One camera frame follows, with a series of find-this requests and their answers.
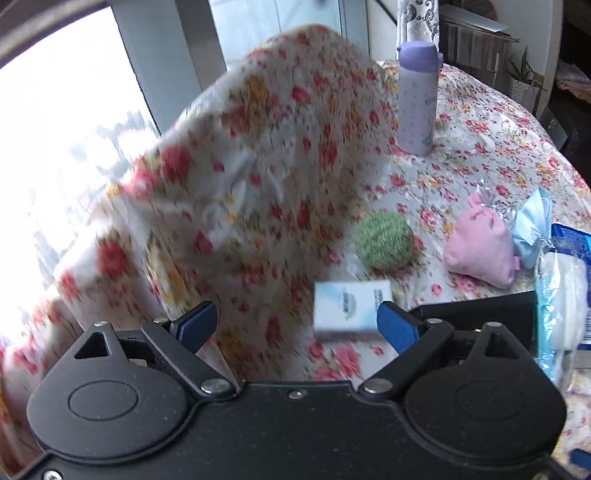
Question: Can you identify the flat black box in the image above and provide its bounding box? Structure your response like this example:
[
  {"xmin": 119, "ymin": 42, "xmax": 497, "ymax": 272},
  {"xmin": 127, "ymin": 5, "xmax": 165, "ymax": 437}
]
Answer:
[{"xmin": 410, "ymin": 291, "xmax": 539, "ymax": 334}]

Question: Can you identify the potted plant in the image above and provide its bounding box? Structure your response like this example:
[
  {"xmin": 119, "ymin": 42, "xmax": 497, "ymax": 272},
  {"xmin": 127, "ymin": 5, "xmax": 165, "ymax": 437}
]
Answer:
[{"xmin": 505, "ymin": 46, "xmax": 542, "ymax": 112}]

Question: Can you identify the patterned curtain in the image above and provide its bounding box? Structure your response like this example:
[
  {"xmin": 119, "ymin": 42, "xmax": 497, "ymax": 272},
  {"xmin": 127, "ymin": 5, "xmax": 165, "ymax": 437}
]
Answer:
[{"xmin": 397, "ymin": 0, "xmax": 444, "ymax": 48}]

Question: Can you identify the green knitted ball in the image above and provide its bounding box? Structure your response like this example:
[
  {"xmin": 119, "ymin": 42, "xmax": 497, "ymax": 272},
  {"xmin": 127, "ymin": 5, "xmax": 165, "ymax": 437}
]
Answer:
[{"xmin": 355, "ymin": 213, "xmax": 415, "ymax": 271}]

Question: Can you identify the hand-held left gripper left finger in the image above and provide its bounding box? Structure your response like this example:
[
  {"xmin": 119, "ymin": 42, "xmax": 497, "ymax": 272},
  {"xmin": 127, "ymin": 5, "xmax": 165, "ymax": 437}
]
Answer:
[{"xmin": 61, "ymin": 301, "xmax": 237, "ymax": 398}]

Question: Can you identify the floral tablecloth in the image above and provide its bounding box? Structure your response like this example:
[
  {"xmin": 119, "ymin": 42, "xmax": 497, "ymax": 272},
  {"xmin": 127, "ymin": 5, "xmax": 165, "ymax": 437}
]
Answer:
[{"xmin": 0, "ymin": 23, "xmax": 591, "ymax": 480}]

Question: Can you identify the purple water bottle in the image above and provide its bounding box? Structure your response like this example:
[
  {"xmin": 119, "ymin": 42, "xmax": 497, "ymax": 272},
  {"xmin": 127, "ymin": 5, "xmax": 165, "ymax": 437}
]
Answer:
[{"xmin": 396, "ymin": 41, "xmax": 445, "ymax": 156}]

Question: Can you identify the blue tissue pack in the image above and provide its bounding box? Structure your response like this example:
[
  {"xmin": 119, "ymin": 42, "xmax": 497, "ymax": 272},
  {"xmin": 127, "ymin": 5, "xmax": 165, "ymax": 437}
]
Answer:
[{"xmin": 551, "ymin": 223, "xmax": 591, "ymax": 266}]

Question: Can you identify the light blue face mask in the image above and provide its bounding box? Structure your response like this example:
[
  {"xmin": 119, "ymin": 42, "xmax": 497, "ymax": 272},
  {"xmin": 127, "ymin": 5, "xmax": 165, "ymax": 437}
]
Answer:
[{"xmin": 510, "ymin": 188, "xmax": 555, "ymax": 269}]

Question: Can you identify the wooden cabinet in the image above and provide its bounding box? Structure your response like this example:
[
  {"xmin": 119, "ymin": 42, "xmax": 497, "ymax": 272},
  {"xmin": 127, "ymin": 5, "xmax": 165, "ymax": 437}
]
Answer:
[{"xmin": 438, "ymin": 9, "xmax": 523, "ymax": 80}]

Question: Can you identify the silver foil wrapper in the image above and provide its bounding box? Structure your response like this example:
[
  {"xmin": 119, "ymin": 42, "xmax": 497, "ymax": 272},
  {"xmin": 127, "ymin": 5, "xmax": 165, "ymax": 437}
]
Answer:
[{"xmin": 475, "ymin": 180, "xmax": 519, "ymax": 223}]

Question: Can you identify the clear bag of cotton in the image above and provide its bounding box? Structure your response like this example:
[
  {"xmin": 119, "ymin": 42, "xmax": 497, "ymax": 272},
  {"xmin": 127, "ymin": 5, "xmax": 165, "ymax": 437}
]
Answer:
[{"xmin": 533, "ymin": 249, "xmax": 591, "ymax": 393}]

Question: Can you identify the small white tissue pack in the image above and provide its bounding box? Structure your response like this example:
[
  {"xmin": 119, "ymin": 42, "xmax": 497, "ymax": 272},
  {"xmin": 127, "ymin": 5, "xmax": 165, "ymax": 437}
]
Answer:
[{"xmin": 313, "ymin": 278, "xmax": 394, "ymax": 341}]

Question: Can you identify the pink plush pouch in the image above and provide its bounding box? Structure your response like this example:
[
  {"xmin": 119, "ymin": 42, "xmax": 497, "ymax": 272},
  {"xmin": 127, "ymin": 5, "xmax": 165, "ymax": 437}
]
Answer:
[{"xmin": 444, "ymin": 193, "xmax": 517, "ymax": 289}]

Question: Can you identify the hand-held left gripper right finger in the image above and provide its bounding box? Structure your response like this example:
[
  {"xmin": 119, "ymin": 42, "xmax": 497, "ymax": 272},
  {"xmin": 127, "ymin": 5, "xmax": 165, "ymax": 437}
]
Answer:
[{"xmin": 358, "ymin": 300, "xmax": 540, "ymax": 400}]

